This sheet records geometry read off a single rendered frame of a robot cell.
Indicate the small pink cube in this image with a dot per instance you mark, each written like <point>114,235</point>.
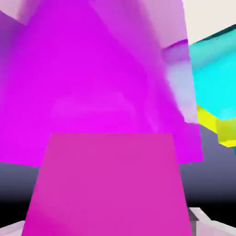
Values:
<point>108,184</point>

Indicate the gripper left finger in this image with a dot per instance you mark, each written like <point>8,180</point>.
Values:
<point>12,229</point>

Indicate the large cyan box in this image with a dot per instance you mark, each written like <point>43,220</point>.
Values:
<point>215,77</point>

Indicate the small yellow cube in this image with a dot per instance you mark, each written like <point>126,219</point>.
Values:
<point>225,132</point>

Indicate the large magenta box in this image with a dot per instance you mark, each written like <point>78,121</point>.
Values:
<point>83,73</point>

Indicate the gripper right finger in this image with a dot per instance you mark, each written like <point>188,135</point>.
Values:
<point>206,225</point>

